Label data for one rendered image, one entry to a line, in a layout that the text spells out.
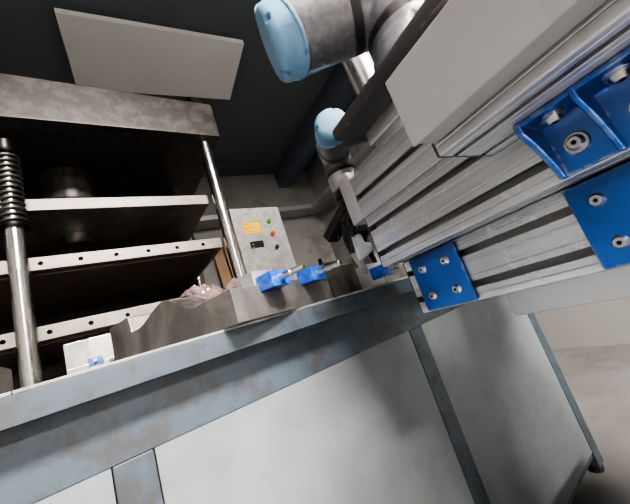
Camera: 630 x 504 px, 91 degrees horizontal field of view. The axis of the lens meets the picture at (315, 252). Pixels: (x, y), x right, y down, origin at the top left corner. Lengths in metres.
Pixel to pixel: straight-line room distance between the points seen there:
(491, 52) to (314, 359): 0.55
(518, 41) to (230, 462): 0.60
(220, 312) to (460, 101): 0.42
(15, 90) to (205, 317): 1.35
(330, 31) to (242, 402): 0.59
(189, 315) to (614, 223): 0.58
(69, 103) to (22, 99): 0.14
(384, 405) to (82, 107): 1.57
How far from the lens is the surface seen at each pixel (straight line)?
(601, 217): 0.40
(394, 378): 0.78
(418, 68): 0.30
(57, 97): 1.72
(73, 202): 1.60
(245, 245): 1.66
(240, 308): 0.50
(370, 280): 0.73
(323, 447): 0.66
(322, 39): 0.55
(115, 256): 1.47
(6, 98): 1.71
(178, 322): 0.64
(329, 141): 0.69
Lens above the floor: 0.77
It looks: 12 degrees up
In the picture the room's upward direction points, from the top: 19 degrees counter-clockwise
